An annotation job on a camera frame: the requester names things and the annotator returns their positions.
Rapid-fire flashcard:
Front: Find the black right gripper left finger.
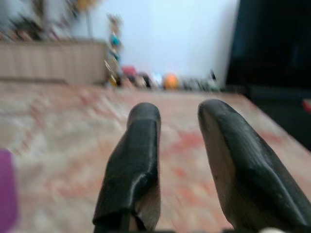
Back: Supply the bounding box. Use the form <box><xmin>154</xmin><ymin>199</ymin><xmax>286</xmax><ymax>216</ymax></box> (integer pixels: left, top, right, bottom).
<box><xmin>92</xmin><ymin>102</ymin><xmax>161</xmax><ymax>232</ymax></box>

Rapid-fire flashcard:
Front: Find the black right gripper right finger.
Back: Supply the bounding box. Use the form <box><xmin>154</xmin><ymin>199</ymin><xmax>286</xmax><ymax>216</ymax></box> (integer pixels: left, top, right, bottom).
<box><xmin>197</xmin><ymin>99</ymin><xmax>311</xmax><ymax>231</ymax></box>

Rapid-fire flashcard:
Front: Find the black television cabinet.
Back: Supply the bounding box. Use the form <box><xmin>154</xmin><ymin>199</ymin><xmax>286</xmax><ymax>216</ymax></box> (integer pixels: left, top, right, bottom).
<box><xmin>225</xmin><ymin>67</ymin><xmax>311</xmax><ymax>156</ymax></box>

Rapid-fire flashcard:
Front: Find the dark jar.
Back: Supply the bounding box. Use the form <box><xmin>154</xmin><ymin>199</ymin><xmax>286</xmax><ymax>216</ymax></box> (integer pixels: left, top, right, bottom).
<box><xmin>137</xmin><ymin>74</ymin><xmax>152</xmax><ymax>88</ymax></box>

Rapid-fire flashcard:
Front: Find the red lidded jar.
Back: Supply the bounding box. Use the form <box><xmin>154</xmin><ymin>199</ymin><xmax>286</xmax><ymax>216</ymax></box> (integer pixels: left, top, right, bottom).
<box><xmin>122</xmin><ymin>65</ymin><xmax>137</xmax><ymax>83</ymax></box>

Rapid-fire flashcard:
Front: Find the orange ball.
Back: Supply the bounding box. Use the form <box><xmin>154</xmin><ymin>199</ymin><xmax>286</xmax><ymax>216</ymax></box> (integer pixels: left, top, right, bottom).
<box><xmin>163</xmin><ymin>73</ymin><xmax>181</xmax><ymax>90</ymax></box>

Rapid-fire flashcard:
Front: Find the blue and gold ornament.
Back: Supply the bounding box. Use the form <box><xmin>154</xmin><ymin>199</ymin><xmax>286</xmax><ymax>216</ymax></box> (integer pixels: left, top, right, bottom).
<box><xmin>104</xmin><ymin>14</ymin><xmax>122</xmax><ymax>86</ymax></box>

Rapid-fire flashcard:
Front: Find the beige ribbed cabinet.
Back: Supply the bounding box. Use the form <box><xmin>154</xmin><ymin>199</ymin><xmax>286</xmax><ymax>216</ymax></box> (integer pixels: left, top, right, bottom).
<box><xmin>0</xmin><ymin>40</ymin><xmax>108</xmax><ymax>84</ymax></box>

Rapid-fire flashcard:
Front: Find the purple plastic cup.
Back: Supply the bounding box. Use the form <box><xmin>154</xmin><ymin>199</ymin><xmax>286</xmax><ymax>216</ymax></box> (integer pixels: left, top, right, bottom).
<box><xmin>0</xmin><ymin>149</ymin><xmax>18</xmax><ymax>233</ymax></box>

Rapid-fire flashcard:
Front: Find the black television screen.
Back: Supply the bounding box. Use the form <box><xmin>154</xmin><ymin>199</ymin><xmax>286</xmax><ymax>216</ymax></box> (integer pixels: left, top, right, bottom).
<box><xmin>230</xmin><ymin>0</ymin><xmax>311</xmax><ymax>71</ymax></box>

